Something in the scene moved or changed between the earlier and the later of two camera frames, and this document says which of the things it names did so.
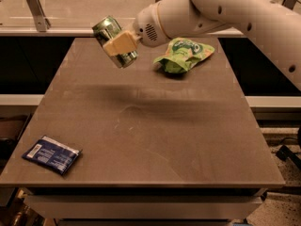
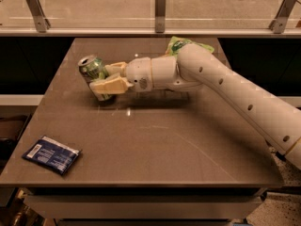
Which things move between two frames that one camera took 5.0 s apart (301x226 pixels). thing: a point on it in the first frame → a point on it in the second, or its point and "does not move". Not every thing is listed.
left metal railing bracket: [41, 22] does not move
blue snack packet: [52, 154] does not move
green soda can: [108, 27] → [92, 68]
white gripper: [147, 23] → [139, 73]
